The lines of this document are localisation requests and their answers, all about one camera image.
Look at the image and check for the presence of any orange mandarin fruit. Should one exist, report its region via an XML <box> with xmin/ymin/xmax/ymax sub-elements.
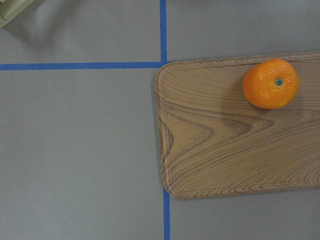
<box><xmin>242</xmin><ymin>59</ymin><xmax>300</xmax><ymax>110</ymax></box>

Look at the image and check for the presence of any brown wooden tray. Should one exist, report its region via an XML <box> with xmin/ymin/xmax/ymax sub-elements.
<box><xmin>154</xmin><ymin>51</ymin><xmax>320</xmax><ymax>199</ymax></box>

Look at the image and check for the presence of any wooden dish rack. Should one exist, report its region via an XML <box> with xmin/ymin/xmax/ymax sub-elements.
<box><xmin>0</xmin><ymin>0</ymin><xmax>35</xmax><ymax>29</ymax></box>

